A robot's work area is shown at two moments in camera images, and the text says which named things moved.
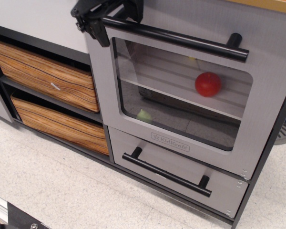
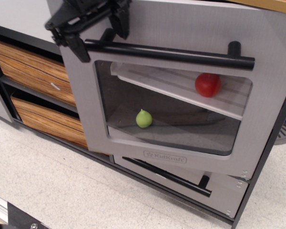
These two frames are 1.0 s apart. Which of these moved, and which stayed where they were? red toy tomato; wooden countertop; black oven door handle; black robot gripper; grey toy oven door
Moved: black robot gripper; grey toy oven door; black oven door handle
Stayed: red toy tomato; wooden countertop
